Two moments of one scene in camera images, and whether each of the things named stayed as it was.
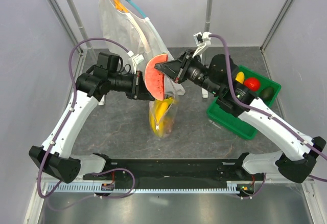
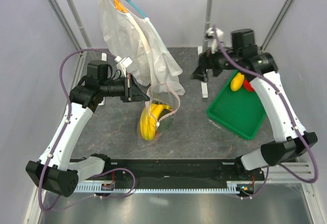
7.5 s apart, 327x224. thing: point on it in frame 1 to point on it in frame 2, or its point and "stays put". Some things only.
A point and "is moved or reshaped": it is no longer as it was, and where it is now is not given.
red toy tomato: [252, 83] stays put
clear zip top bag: [162, 115] is moved or reshaped
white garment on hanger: [132, 32] stays put
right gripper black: [177, 70] to [207, 60]
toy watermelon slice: [154, 79] to [157, 133]
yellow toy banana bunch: [157, 113] to [148, 118]
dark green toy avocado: [266, 93] is moved or reshaped
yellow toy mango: [240, 77] stays put
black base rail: [172, 174] stays put
